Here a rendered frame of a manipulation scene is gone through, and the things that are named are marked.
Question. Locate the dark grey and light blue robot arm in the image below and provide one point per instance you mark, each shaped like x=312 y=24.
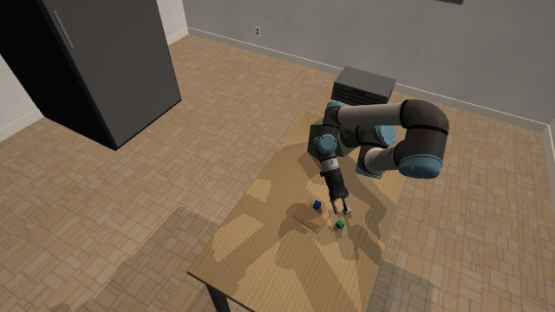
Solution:
x=419 y=156

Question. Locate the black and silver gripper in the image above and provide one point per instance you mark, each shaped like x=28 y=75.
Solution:
x=334 y=181

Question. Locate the green die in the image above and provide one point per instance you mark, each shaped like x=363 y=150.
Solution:
x=340 y=224

